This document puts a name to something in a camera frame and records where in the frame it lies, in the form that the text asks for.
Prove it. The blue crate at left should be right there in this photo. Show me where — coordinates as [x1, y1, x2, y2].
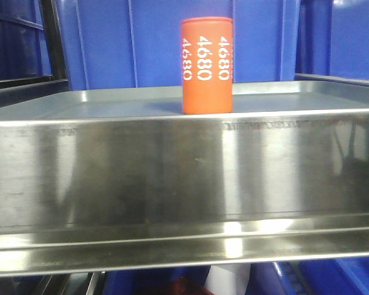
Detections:
[0, 1, 52, 81]

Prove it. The stainless steel shelf tray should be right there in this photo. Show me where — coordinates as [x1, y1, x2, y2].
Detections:
[0, 81, 369, 277]

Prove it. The orange capacitor with white digits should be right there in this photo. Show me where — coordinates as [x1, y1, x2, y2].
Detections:
[180, 16, 233, 114]

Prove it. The blue crate behind tray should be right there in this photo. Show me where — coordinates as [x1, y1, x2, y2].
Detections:
[56, 1, 300, 90]

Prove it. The blue crate at right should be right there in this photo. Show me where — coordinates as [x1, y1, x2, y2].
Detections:
[296, 1, 369, 80]

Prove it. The blue bin below shelf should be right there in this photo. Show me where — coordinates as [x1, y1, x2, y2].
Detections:
[103, 258, 369, 294]

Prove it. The black shelf upright post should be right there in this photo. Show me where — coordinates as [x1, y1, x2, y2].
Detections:
[39, 0, 68, 80]

